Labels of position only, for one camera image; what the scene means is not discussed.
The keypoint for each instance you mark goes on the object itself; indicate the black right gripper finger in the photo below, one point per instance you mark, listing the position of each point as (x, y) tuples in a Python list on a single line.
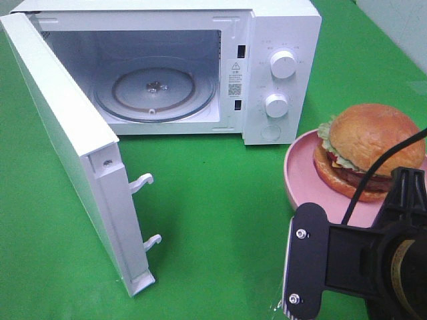
[(405, 201)]

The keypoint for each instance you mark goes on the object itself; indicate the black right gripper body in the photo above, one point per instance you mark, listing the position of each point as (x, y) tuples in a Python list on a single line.
[(400, 259)]

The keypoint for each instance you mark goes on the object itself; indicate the burger with lettuce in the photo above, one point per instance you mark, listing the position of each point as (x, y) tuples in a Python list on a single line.
[(353, 141)]

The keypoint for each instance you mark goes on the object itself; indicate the pink round plate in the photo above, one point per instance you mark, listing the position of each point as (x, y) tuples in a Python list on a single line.
[(304, 185)]

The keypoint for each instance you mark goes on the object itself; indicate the round white door-release button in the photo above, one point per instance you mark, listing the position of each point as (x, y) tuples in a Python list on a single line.
[(271, 133)]

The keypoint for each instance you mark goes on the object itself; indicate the white microwave door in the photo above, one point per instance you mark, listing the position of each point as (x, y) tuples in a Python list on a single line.
[(88, 150)]

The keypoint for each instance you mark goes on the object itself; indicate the lower white microwave knob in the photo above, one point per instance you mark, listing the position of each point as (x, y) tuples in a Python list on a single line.
[(276, 105)]

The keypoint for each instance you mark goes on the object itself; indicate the white microwave knob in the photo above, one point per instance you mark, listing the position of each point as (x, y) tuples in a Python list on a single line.
[(276, 105), (283, 64)]

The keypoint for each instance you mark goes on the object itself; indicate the upper white microwave knob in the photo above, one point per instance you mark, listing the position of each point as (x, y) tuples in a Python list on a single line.
[(283, 64)]

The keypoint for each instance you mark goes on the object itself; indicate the white microwave oven body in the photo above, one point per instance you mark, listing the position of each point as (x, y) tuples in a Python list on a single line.
[(239, 36)]

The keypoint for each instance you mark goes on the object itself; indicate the glass microwave turntable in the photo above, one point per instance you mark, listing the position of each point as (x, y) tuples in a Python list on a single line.
[(155, 89)]

